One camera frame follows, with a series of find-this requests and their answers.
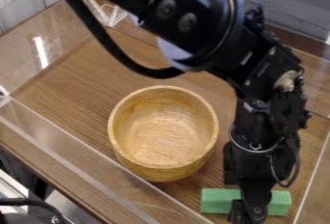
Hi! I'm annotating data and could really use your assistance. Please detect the black cable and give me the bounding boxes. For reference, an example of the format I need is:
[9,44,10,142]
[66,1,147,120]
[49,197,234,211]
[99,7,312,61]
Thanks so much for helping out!
[0,198,66,224]

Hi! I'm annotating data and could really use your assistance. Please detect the light wooden bowl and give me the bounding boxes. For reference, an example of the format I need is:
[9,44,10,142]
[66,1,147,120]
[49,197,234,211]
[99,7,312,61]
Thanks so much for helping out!
[107,85,220,182]

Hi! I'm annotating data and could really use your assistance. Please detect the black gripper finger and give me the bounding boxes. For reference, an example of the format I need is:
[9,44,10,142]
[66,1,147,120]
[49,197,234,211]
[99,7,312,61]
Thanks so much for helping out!
[226,179,276,224]

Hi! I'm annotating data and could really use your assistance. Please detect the clear acrylic corner bracket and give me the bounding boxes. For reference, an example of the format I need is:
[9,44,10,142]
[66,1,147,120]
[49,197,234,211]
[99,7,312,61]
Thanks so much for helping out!
[83,0,129,27]

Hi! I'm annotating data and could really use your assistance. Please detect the green rectangular block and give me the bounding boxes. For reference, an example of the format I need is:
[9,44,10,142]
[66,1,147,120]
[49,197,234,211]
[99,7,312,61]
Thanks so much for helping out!
[201,188,293,216]

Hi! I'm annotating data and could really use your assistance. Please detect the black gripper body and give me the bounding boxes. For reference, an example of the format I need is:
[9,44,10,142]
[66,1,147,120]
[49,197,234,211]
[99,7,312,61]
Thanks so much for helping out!
[222,125,302,187]

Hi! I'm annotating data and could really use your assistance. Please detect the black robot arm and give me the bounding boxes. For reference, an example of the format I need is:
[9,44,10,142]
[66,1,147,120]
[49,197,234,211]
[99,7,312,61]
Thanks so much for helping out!
[66,0,312,224]

